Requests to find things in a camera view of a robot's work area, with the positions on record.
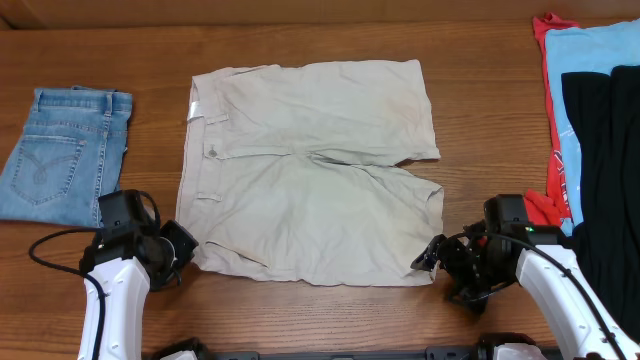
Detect beige cotton shorts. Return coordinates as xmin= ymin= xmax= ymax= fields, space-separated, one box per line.
xmin=176 ymin=60 xmax=444 ymax=287

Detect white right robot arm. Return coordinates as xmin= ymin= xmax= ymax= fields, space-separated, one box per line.
xmin=411 ymin=232 xmax=639 ymax=359

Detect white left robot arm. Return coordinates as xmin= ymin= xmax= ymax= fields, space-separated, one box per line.
xmin=78 ymin=220 xmax=198 ymax=360

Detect red garment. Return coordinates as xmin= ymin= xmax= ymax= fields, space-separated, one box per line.
xmin=524 ymin=13 xmax=579 ymax=235

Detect folded blue denim jeans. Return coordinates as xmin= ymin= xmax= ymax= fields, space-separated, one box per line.
xmin=1 ymin=87 xmax=133 ymax=227

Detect black garment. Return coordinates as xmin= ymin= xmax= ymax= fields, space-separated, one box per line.
xmin=562 ymin=66 xmax=639 ymax=340

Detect light blue t-shirt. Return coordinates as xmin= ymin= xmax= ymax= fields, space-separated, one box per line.
xmin=544 ymin=20 xmax=639 ymax=235

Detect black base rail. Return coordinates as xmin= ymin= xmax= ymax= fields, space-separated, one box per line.
xmin=149 ymin=332 xmax=564 ymax=360

